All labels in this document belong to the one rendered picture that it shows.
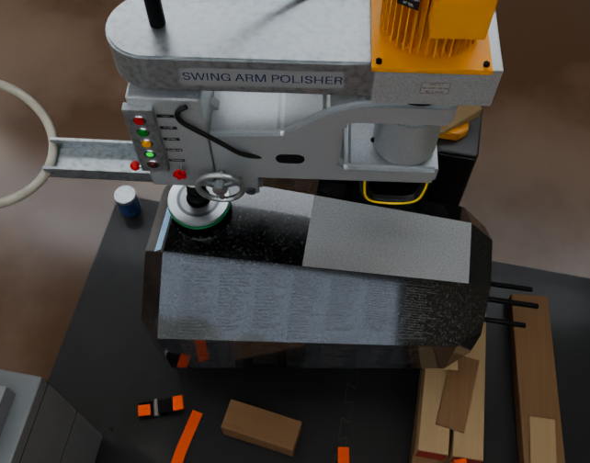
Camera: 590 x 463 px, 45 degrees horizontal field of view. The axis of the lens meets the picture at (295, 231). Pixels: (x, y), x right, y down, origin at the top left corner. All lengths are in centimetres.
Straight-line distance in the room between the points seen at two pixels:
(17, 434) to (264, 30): 139
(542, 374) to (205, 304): 146
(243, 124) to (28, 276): 176
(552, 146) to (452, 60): 217
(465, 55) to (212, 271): 116
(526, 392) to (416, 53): 178
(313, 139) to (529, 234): 177
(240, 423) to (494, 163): 181
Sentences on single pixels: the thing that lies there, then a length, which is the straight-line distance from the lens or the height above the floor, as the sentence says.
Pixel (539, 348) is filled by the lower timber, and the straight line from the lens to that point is 319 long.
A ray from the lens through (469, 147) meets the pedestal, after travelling 279.
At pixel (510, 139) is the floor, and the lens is 381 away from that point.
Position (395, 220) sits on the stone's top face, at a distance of 249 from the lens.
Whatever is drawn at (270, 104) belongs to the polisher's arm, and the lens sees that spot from 202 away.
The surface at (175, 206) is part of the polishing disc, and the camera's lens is 246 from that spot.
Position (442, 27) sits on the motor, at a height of 186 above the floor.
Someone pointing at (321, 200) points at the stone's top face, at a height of 80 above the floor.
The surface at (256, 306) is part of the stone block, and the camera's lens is 245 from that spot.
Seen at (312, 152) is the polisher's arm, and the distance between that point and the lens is 202.
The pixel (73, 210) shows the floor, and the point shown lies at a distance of 359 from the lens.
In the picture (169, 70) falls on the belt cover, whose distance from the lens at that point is 179.
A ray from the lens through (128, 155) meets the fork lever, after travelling 237.
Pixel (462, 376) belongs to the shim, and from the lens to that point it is 293.
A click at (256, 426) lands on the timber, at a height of 13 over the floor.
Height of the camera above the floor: 294
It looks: 61 degrees down
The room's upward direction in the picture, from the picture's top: straight up
